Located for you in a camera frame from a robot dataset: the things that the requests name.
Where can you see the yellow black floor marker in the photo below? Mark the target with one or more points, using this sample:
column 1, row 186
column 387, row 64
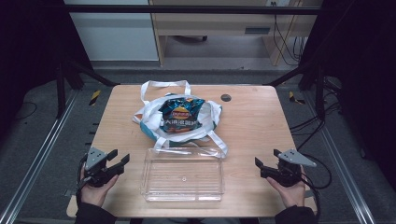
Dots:
column 95, row 97
column 292, row 97

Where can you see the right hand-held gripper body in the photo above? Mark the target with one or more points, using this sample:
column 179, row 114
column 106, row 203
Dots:
column 288, row 172

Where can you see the light wooden desk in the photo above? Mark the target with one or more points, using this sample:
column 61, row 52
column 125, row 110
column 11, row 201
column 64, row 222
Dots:
column 214, row 23

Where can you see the clear plastic box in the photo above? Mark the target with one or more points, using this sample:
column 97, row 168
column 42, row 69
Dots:
column 183, row 188

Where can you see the blue chip packet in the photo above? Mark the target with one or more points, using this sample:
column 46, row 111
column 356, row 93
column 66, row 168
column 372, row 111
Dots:
column 182, row 116

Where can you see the aluminium floor rail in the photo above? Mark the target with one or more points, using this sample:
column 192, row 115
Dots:
column 37, row 161
column 345, row 174

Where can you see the black curtain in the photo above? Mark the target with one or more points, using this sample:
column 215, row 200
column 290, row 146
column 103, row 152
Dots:
column 361, row 77
column 28, row 46

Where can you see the person's right hand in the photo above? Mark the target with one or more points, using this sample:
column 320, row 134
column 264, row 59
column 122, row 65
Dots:
column 292, row 194

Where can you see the black horizontal bar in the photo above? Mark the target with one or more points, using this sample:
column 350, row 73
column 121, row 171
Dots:
column 186, row 9

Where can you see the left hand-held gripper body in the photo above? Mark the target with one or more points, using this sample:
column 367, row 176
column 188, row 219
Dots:
column 95, row 158

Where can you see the white tote bag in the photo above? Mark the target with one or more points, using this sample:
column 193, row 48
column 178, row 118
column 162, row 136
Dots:
column 149, row 113

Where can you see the black metal stand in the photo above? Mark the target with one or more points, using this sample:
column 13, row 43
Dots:
column 60, row 90
column 320, row 93

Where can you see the person's left hand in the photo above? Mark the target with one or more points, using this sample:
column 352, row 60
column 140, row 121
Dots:
column 95, row 194

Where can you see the white cabinet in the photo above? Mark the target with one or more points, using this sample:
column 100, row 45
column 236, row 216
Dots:
column 115, row 37

